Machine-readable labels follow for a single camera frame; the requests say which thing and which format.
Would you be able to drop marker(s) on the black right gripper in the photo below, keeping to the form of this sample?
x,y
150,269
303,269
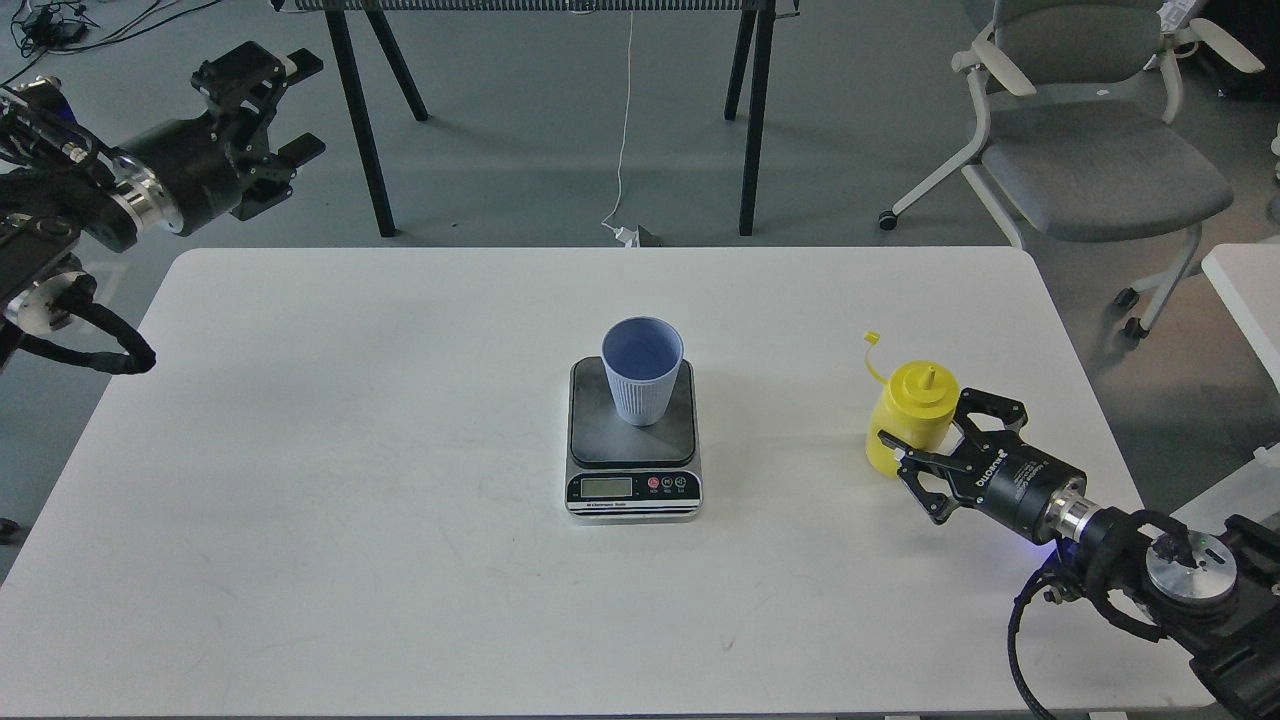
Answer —
x,y
1020,480

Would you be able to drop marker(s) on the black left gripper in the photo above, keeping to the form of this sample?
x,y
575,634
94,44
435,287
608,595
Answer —
x,y
184,173

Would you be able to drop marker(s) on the yellow squeeze bottle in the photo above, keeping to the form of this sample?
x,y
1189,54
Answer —
x,y
917,404

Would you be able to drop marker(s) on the blue plastic cup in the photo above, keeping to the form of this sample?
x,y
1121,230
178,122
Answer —
x,y
641,357

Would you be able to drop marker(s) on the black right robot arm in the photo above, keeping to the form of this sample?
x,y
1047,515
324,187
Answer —
x,y
1144,572

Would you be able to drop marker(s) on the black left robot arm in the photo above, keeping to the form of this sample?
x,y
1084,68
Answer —
x,y
64,183

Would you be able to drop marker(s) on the digital kitchen scale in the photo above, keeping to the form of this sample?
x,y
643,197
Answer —
x,y
619,473

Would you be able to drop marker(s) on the grey office chair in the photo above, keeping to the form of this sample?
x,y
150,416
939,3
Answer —
x,y
1095,170

